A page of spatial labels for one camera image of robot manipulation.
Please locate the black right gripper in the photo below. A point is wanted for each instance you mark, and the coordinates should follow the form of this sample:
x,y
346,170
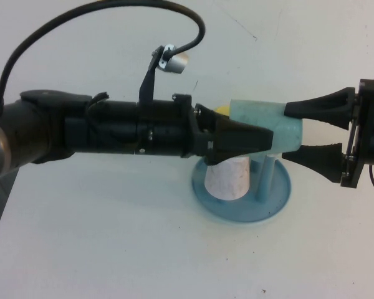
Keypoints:
x,y
371,140

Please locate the yellow plastic cup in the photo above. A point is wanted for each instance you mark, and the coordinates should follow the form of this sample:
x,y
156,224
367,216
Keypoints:
x,y
222,111

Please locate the blue cup stand with posts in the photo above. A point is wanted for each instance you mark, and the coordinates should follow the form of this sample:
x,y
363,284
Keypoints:
x,y
252,215

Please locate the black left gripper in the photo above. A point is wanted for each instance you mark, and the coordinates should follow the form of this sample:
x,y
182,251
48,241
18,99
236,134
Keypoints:
x,y
165,127

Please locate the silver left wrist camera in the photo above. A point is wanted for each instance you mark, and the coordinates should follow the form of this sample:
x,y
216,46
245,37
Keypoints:
x,y
176,62

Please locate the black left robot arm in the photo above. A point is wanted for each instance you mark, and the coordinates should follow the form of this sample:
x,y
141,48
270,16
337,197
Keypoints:
x,y
50,124

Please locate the green plastic cup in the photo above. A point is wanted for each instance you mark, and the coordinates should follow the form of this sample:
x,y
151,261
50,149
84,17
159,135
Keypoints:
x,y
265,118

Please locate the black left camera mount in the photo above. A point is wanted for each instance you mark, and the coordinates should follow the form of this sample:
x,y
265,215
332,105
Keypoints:
x,y
147,87

